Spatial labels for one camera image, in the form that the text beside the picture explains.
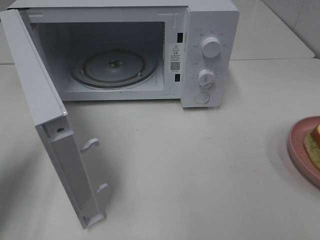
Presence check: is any glass microwave turntable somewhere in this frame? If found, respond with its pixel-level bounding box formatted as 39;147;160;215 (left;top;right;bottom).
69;48;159;89

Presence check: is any white bread slice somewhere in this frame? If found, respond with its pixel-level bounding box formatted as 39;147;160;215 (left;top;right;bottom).
310;124;320;147

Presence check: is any upper white power knob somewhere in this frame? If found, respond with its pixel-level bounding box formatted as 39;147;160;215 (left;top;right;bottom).
201;36;221;58

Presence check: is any white timer knob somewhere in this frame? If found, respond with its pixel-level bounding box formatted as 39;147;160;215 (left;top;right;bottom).
197;69;216;87

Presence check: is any white warning label sticker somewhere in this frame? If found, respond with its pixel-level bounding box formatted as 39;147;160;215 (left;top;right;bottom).
167;43;185;74

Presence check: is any round white door button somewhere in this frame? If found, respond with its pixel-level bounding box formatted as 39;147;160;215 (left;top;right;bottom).
194;92;210;104

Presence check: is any white microwave oven body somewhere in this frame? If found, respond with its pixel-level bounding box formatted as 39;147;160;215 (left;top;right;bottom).
6;0;240;108

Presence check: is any pink round plate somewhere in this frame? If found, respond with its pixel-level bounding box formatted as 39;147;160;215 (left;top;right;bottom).
287;115;320;189

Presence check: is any white microwave door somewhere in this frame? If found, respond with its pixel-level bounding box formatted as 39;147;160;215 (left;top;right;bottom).
0;9;104;229

